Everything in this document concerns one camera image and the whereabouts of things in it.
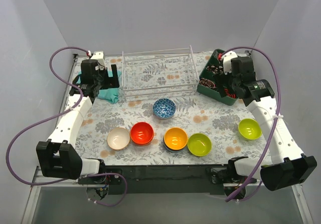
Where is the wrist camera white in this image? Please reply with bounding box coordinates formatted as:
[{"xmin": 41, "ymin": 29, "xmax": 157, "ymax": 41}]
[
  {"xmin": 90, "ymin": 51, "xmax": 106, "ymax": 70},
  {"xmin": 218, "ymin": 51, "xmax": 238, "ymax": 75}
]

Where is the white pink bowl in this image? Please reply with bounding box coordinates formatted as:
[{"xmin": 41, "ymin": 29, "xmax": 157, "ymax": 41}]
[{"xmin": 107, "ymin": 128, "xmax": 131, "ymax": 151}]

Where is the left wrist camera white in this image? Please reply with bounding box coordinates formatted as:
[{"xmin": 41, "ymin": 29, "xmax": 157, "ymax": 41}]
[{"xmin": 90, "ymin": 51, "xmax": 106, "ymax": 70}]

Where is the floral table mat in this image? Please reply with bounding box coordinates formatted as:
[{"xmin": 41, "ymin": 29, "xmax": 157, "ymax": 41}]
[{"xmin": 50, "ymin": 51, "xmax": 286, "ymax": 166}]

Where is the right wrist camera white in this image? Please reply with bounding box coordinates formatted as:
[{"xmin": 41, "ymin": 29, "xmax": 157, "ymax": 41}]
[{"xmin": 218, "ymin": 51, "xmax": 238, "ymax": 75}]

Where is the white wire dish rack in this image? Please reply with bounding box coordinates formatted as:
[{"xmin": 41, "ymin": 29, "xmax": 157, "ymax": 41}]
[{"xmin": 121, "ymin": 46, "xmax": 199, "ymax": 101}]

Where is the lime green bowl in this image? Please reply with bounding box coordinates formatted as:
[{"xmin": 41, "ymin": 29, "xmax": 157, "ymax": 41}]
[
  {"xmin": 187, "ymin": 133, "xmax": 212, "ymax": 157},
  {"xmin": 238, "ymin": 119, "xmax": 262, "ymax": 141}
]

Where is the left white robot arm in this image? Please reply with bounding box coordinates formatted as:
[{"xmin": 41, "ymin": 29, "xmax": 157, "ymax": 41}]
[{"xmin": 36, "ymin": 55, "xmax": 119, "ymax": 184}]

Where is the green compartment organizer tray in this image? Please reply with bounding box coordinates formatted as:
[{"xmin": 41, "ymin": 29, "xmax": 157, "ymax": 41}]
[{"xmin": 197, "ymin": 49, "xmax": 237, "ymax": 106}]

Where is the aluminium frame rail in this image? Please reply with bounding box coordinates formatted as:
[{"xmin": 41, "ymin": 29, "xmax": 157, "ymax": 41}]
[{"xmin": 21, "ymin": 167, "xmax": 78, "ymax": 223}]

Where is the red orange bowl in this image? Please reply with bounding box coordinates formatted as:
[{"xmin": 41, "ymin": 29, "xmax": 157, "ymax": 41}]
[{"xmin": 130, "ymin": 122, "xmax": 154, "ymax": 146}]

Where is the blue patterned bowl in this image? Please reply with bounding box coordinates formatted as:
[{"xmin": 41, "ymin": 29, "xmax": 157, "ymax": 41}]
[{"xmin": 152, "ymin": 98, "xmax": 176, "ymax": 120}]

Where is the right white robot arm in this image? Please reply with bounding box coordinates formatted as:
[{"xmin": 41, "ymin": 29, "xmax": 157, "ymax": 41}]
[{"xmin": 214, "ymin": 51, "xmax": 317, "ymax": 191}]

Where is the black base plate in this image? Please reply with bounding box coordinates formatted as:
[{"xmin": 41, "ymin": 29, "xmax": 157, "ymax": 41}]
[{"xmin": 77, "ymin": 163, "xmax": 259, "ymax": 196}]

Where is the yellow orange bowl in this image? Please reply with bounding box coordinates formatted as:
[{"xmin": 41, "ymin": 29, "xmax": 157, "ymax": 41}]
[{"xmin": 163, "ymin": 128, "xmax": 188, "ymax": 153}]

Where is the teal cloth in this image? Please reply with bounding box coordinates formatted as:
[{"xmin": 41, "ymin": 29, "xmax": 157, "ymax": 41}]
[{"xmin": 73, "ymin": 70, "xmax": 122, "ymax": 104}]

